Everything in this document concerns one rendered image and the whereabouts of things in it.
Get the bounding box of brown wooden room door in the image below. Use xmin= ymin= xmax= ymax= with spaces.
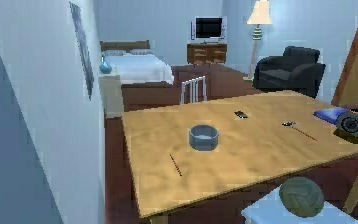
xmin=330 ymin=0 xmax=358 ymax=108

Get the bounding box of bed with white sheet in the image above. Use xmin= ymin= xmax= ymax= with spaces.
xmin=99 ymin=39 xmax=181 ymax=112

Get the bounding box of white low table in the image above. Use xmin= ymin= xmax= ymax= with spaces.
xmin=240 ymin=185 xmax=358 ymax=224

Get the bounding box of grey glass bowl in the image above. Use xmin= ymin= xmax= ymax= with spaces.
xmin=188 ymin=124 xmax=220 ymax=152

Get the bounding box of pale bedside table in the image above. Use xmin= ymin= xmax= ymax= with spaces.
xmin=98 ymin=73 xmax=125 ymax=119

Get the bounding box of floor lamp with cream shade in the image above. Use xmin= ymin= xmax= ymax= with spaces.
xmin=242 ymin=0 xmax=274 ymax=82

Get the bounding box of thin dark pencil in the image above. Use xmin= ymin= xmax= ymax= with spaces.
xmin=168 ymin=153 xmax=183 ymax=178

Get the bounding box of black armchair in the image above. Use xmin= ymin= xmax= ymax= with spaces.
xmin=252 ymin=45 xmax=327 ymax=99

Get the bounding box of grey pillow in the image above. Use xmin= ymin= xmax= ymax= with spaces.
xmin=129 ymin=48 xmax=153 ymax=56
xmin=103 ymin=49 xmax=127 ymax=57

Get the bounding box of white slatted chair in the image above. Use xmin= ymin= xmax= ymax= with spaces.
xmin=180 ymin=75 xmax=209 ymax=105

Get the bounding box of round grey alarm clock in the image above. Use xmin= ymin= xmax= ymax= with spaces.
xmin=332 ymin=108 xmax=358 ymax=145

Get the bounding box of white framed television set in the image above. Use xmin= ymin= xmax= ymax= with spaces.
xmin=190 ymin=15 xmax=228 ymax=45

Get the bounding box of light wooden table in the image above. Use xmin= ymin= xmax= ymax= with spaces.
xmin=121 ymin=89 xmax=358 ymax=224

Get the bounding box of framed dark wall picture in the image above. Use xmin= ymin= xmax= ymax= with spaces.
xmin=68 ymin=1 xmax=95 ymax=101

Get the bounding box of blue glass vase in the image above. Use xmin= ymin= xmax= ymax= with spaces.
xmin=99 ymin=53 xmax=113 ymax=75

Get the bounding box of brown wooden dresser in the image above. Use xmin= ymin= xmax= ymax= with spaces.
xmin=186 ymin=42 xmax=228 ymax=66

